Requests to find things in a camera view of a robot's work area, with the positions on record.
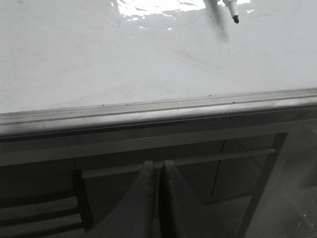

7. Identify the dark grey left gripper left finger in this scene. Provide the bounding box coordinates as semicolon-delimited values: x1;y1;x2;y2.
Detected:
108;161;157;238

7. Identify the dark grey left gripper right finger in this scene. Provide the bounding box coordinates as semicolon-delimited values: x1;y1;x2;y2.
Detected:
158;160;218;238

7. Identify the white black-tip whiteboard marker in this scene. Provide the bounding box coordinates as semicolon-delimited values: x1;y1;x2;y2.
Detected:
223;0;239;24

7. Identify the grey metal whiteboard stand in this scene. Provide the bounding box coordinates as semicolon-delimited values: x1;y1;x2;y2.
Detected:
0;117;317;238

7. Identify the grey aluminium whiteboard ledge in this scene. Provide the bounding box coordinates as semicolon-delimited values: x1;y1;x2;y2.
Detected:
0;88;317;139

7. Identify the large white whiteboard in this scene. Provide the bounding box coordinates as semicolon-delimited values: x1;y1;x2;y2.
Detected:
0;0;317;113

